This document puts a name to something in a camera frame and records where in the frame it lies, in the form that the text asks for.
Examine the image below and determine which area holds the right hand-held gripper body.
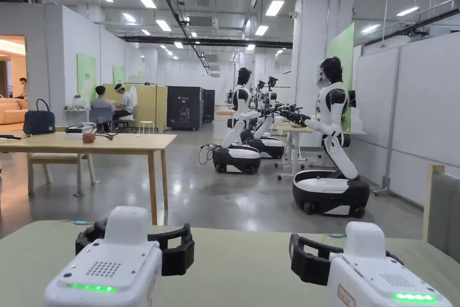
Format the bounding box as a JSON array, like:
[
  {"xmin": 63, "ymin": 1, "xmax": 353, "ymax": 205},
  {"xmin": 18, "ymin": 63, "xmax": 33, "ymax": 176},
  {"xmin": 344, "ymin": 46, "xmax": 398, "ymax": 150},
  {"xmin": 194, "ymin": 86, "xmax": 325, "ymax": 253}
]
[{"xmin": 327, "ymin": 221, "xmax": 453, "ymax": 307}]

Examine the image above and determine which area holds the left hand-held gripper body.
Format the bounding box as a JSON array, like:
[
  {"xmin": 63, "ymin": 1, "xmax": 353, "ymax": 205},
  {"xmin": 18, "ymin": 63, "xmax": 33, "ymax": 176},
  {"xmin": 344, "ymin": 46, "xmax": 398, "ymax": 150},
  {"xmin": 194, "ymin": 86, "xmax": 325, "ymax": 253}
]
[{"xmin": 44, "ymin": 206, "xmax": 163, "ymax": 307}]

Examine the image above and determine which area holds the bed with pale green sheet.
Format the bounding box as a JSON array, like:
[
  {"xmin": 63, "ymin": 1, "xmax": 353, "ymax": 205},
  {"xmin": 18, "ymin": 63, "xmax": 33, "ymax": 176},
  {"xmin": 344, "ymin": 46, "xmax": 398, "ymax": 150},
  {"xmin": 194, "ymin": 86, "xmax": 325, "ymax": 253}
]
[{"xmin": 0, "ymin": 219, "xmax": 460, "ymax": 307}]

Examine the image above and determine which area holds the grey padded headboard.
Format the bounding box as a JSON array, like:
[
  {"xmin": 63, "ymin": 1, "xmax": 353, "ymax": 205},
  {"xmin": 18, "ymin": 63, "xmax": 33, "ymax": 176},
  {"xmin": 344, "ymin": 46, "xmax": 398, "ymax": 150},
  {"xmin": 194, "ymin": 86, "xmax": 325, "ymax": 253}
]
[{"xmin": 422, "ymin": 164, "xmax": 460, "ymax": 265}]

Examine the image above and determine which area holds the light wooden bench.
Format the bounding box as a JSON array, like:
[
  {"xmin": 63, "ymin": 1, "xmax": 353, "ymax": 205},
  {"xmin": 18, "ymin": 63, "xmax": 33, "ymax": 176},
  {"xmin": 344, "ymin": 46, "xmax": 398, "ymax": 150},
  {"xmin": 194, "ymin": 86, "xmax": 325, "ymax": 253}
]
[{"xmin": 27, "ymin": 151, "xmax": 98, "ymax": 195}]

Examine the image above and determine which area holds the light wooden table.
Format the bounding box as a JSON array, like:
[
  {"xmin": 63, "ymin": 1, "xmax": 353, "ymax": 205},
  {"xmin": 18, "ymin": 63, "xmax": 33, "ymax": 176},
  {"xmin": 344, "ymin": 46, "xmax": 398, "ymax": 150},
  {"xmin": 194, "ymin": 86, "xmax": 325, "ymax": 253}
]
[{"xmin": 0, "ymin": 98, "xmax": 178, "ymax": 226}]

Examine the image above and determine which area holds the white black humanoid robot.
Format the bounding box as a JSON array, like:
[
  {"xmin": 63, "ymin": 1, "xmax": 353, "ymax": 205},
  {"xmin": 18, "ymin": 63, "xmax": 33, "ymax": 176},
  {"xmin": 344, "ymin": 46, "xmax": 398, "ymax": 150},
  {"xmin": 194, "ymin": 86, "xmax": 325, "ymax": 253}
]
[
  {"xmin": 279, "ymin": 56, "xmax": 371, "ymax": 219},
  {"xmin": 211, "ymin": 67, "xmax": 262, "ymax": 174},
  {"xmin": 247, "ymin": 76, "xmax": 287, "ymax": 160}
]

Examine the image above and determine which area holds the white desk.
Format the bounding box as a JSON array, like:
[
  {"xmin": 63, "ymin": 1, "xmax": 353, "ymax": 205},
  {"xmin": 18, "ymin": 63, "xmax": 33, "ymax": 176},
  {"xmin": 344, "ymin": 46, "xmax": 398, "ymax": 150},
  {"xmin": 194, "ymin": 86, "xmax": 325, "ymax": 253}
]
[{"xmin": 272, "ymin": 120, "xmax": 368, "ymax": 182}]

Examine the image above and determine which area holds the large black cabinet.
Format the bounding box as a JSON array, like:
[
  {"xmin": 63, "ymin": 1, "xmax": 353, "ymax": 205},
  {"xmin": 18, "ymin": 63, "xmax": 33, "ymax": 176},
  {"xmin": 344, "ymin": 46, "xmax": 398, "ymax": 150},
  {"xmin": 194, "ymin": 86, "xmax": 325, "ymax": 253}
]
[{"xmin": 166, "ymin": 85, "xmax": 216, "ymax": 132}]

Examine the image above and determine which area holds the beige sofa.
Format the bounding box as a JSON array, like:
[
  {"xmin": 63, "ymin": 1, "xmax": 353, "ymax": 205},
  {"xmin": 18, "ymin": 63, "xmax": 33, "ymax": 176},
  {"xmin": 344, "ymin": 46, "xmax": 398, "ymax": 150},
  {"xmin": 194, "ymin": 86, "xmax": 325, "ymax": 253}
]
[{"xmin": 0, "ymin": 97, "xmax": 29, "ymax": 125}]

